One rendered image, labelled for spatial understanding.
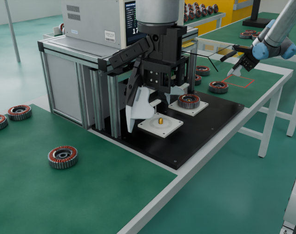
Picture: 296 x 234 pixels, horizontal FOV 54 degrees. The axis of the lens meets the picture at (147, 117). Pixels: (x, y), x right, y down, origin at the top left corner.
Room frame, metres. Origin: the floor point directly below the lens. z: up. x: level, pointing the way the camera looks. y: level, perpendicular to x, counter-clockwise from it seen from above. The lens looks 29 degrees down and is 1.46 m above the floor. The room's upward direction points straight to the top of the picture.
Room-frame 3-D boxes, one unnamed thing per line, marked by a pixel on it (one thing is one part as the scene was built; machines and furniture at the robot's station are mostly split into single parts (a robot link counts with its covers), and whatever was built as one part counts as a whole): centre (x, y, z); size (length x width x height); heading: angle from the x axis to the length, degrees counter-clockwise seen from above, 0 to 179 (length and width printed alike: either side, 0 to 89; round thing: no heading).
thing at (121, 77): (1.30, -0.06, 1.03); 0.62 x 0.01 x 0.03; 141
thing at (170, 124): (1.14, -0.06, 0.78); 0.15 x 0.15 x 0.01; 51
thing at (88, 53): (1.44, 0.12, 1.09); 0.68 x 0.44 x 0.05; 141
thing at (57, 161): (0.91, 0.33, 0.77); 0.11 x 0.11 x 0.04
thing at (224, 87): (1.59, -0.42, 0.77); 0.11 x 0.11 x 0.04
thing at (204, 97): (1.25, -0.12, 0.76); 0.64 x 0.47 x 0.02; 141
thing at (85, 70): (1.40, 0.06, 0.92); 0.66 x 0.01 x 0.30; 141
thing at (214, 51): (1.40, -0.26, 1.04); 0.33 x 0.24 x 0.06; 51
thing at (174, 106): (1.33, -0.21, 0.78); 0.15 x 0.15 x 0.01; 51
